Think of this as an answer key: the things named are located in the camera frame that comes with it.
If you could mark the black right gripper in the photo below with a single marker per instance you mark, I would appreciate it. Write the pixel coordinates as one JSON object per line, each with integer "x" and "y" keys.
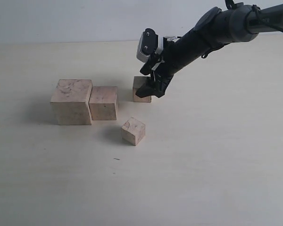
{"x": 161, "y": 69}

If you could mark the smallest wooden cube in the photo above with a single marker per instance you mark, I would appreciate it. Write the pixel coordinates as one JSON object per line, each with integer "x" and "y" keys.
{"x": 133, "y": 131}

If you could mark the second largest wooden cube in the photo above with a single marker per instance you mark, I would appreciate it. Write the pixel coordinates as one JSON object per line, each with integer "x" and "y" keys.
{"x": 103, "y": 103}

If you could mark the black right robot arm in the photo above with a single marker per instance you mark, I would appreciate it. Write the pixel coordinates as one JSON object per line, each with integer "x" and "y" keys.
{"x": 239, "y": 23}

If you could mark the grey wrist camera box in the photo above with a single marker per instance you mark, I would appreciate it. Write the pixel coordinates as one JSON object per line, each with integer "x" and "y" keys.
{"x": 151, "y": 43}

